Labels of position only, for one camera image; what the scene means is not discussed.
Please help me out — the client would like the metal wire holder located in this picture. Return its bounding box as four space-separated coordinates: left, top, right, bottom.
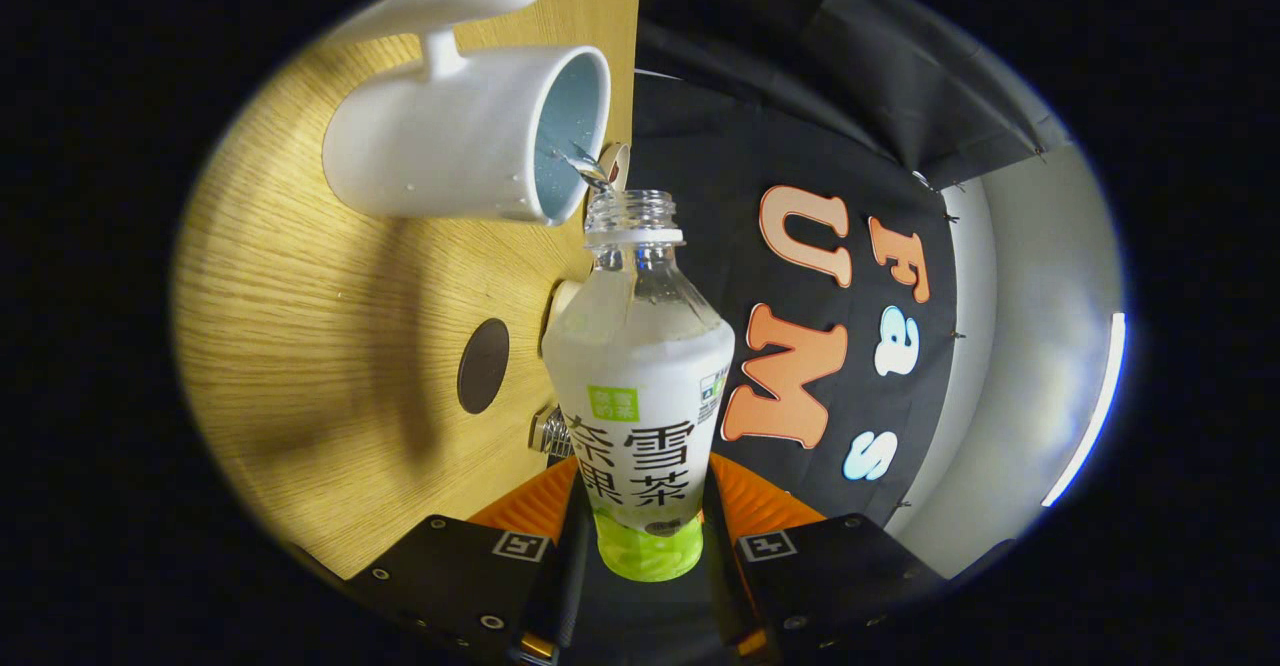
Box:
528 404 576 459

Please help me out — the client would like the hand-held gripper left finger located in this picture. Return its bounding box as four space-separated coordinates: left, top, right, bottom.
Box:
345 454 591 665

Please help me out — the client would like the clear juice bottle white label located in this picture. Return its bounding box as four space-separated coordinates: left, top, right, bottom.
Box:
541 189 736 583

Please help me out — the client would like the white toaster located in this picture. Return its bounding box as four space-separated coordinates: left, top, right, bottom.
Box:
545 279 586 347

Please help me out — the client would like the black backdrop cloth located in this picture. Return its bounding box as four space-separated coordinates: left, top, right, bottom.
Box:
632 0 1076 547

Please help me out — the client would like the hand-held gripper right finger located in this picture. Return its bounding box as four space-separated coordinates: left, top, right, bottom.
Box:
703 451 946 663

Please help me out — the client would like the wooden table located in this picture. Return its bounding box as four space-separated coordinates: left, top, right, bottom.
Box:
172 0 646 582

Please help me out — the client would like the white cup with handle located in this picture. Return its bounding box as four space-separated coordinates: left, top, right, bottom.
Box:
322 0 612 226

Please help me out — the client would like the dark round coaster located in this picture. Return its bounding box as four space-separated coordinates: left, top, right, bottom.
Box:
457 318 511 415

